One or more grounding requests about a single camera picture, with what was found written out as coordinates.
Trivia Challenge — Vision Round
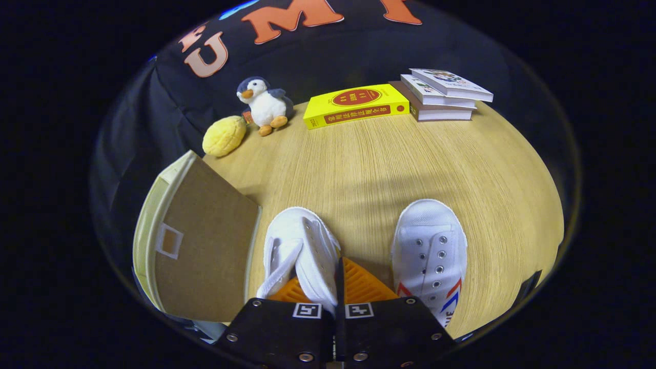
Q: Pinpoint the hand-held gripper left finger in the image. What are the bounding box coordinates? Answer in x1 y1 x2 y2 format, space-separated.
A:
215 277 336 369

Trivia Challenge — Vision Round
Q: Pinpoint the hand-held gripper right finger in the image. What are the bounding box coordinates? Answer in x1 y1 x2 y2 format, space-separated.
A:
336 256 457 369

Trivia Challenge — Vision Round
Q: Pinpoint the white canvas shoe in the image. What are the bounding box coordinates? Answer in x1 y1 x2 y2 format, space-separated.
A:
391 199 468 329
256 207 341 314

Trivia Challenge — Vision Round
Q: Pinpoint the cream fabric storage box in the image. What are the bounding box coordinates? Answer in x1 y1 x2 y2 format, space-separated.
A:
132 150 262 323

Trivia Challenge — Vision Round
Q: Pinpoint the dark grey chair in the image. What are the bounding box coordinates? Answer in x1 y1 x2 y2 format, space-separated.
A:
518 270 542 308

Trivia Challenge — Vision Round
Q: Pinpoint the yellow round plush bun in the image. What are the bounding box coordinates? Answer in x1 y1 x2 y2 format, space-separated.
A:
202 115 247 157

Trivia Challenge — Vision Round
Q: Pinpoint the penguin plush toy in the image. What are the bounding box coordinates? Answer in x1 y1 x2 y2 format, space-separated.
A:
236 76 294 137

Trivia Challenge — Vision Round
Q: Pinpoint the yellow book with red circle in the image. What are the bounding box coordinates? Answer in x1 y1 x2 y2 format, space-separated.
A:
303 84 410 130

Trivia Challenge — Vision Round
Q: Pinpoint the white book with colourful cover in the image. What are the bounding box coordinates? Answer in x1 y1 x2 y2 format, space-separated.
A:
410 68 494 103

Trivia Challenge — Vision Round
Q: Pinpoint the black backdrop cloth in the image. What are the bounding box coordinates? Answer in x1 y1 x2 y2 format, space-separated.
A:
90 0 582 318

